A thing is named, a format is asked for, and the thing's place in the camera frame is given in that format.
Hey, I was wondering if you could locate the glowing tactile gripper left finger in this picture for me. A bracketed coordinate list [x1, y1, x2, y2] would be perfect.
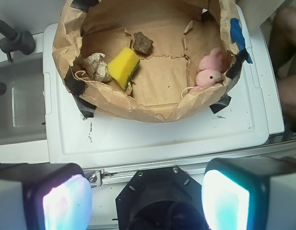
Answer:
[0, 163, 93, 230]

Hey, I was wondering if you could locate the black faucet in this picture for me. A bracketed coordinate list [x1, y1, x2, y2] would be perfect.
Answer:
[0, 19, 36, 62]

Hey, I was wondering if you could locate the brown rock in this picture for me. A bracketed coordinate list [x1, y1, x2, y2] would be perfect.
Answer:
[133, 32, 154, 55]

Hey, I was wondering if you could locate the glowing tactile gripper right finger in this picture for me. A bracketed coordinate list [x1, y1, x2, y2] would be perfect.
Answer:
[201, 157, 296, 230]

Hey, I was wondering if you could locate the pink plush bunny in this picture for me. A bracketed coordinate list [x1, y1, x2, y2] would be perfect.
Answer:
[189, 47, 225, 93]

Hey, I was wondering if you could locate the person bare leg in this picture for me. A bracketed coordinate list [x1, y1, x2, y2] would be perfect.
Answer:
[268, 6, 296, 133]

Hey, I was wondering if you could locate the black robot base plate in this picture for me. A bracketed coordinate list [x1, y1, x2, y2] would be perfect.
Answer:
[116, 166, 209, 230]

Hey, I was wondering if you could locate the crumpled white paper ball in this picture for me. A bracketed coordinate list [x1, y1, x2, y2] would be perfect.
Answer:
[83, 53, 113, 82]

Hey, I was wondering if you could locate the yellow green sponge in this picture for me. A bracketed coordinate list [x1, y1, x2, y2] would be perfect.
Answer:
[107, 47, 140, 90]

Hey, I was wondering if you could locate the aluminium frame rail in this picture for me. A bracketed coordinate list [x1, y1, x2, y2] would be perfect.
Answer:
[83, 141, 296, 187]

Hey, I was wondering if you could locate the brown paper bag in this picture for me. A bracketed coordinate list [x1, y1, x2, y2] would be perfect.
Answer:
[53, 0, 248, 123]

